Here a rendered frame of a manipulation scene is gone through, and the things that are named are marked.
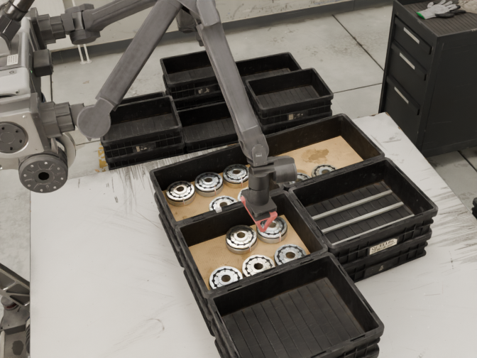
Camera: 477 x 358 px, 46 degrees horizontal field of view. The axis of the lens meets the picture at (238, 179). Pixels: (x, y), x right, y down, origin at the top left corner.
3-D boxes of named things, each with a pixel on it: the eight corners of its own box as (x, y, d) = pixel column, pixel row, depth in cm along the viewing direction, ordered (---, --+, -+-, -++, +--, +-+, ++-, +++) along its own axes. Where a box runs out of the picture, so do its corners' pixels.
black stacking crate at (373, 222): (328, 275, 177) (330, 251, 169) (286, 214, 198) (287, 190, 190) (433, 234, 187) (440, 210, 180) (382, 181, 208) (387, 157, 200)
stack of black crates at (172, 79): (178, 149, 336) (168, 84, 306) (169, 121, 357) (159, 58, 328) (243, 136, 342) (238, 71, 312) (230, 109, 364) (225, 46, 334)
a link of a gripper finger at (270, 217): (266, 217, 163) (267, 192, 157) (277, 233, 158) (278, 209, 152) (245, 223, 162) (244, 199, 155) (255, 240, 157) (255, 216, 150)
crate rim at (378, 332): (248, 392, 139) (248, 387, 138) (206, 301, 160) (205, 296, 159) (386, 334, 149) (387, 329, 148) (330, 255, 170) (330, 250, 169)
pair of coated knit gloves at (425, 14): (425, 23, 287) (426, 17, 285) (407, 7, 300) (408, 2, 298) (468, 14, 291) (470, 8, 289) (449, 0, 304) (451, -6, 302)
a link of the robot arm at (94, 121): (169, -27, 141) (173, -35, 131) (214, 6, 144) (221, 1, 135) (72, 123, 142) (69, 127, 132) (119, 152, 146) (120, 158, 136)
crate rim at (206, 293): (206, 301, 160) (205, 295, 159) (174, 231, 181) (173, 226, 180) (330, 255, 171) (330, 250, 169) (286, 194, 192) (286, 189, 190)
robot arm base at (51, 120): (44, 132, 143) (30, 91, 135) (77, 126, 144) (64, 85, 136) (45, 152, 136) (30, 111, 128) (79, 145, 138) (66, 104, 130)
